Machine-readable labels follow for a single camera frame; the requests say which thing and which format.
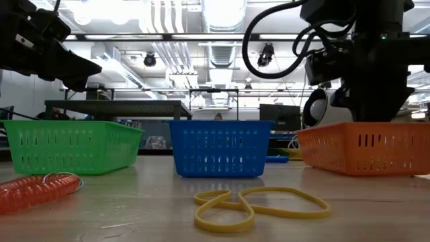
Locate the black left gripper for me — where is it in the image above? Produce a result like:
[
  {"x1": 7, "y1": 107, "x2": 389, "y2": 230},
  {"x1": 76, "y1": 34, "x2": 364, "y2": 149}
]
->
[{"x1": 0, "y1": 0, "x2": 103, "y2": 93}]

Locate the orange plastic basket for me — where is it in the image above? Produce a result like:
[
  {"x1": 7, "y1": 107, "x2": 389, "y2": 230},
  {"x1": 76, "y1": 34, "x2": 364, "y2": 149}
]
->
[{"x1": 296, "y1": 121, "x2": 430, "y2": 177}]

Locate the yellow green crayon box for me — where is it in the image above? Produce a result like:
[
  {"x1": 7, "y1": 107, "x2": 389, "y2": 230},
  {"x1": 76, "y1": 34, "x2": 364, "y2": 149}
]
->
[{"x1": 267, "y1": 147, "x2": 304, "y2": 161}]

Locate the green plastic basket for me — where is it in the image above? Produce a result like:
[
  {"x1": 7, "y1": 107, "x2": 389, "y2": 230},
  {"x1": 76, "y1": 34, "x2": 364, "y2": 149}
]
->
[{"x1": 0, "y1": 120, "x2": 145, "y2": 176}]

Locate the red coil keychain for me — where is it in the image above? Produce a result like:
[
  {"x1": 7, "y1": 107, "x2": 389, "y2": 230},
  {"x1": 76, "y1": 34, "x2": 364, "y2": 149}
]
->
[{"x1": 0, "y1": 171, "x2": 84, "y2": 216}]

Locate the yellow rubber band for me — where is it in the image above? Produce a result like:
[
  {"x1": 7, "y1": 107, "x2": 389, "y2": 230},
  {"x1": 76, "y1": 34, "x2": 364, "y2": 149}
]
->
[
  {"x1": 193, "y1": 189, "x2": 256, "y2": 234},
  {"x1": 237, "y1": 186, "x2": 333, "y2": 220}
]

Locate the blue plastic basket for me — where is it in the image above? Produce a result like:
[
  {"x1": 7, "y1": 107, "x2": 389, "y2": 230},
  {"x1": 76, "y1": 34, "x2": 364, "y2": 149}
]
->
[{"x1": 167, "y1": 120, "x2": 275, "y2": 178}]

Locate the grey perforated metal riser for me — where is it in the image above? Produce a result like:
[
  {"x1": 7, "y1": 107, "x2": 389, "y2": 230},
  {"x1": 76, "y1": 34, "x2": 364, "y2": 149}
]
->
[{"x1": 43, "y1": 99, "x2": 194, "y2": 121}]

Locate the black ceiling spotlight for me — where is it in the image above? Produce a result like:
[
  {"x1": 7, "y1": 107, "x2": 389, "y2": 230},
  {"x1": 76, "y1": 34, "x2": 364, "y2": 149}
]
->
[{"x1": 143, "y1": 52, "x2": 157, "y2": 67}]

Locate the black monitor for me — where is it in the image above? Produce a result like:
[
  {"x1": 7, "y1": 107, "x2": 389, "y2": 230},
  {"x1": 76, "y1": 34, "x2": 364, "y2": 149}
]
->
[{"x1": 259, "y1": 104, "x2": 302, "y2": 131}]

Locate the grey patterned bag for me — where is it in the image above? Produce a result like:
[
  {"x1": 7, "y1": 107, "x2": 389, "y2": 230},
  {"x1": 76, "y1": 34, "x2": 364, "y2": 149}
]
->
[{"x1": 144, "y1": 135, "x2": 167, "y2": 150}]

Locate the white security camera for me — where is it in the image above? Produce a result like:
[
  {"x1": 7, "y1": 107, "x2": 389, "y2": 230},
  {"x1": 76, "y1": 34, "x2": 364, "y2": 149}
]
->
[{"x1": 302, "y1": 87, "x2": 354, "y2": 128}]

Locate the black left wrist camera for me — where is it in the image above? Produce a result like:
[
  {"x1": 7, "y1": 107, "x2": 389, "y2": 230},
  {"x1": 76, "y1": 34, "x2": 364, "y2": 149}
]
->
[{"x1": 37, "y1": 9, "x2": 72, "y2": 43}]

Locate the white camera on stand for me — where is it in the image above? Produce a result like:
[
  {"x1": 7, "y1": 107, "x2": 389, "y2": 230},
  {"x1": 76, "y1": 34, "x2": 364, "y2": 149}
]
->
[{"x1": 287, "y1": 134, "x2": 301, "y2": 151}]

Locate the black overhead rig camera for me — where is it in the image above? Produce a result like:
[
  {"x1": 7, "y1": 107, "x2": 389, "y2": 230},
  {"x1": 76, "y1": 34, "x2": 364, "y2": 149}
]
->
[{"x1": 257, "y1": 42, "x2": 275, "y2": 67}]

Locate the black background rig frame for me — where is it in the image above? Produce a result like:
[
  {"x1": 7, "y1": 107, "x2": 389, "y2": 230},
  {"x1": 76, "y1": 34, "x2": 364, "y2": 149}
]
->
[{"x1": 60, "y1": 87, "x2": 240, "y2": 121}]

